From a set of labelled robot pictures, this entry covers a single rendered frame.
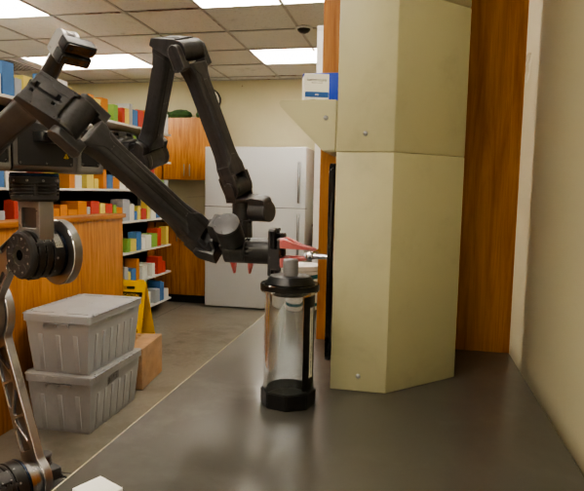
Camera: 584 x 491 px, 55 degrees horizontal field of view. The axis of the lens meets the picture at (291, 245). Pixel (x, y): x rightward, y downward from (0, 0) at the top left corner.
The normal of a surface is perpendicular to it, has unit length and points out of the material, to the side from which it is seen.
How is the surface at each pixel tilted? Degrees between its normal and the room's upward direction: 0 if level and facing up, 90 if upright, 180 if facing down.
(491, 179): 90
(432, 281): 90
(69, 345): 95
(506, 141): 90
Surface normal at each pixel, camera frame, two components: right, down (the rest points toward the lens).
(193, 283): -0.21, 0.09
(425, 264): 0.54, 0.09
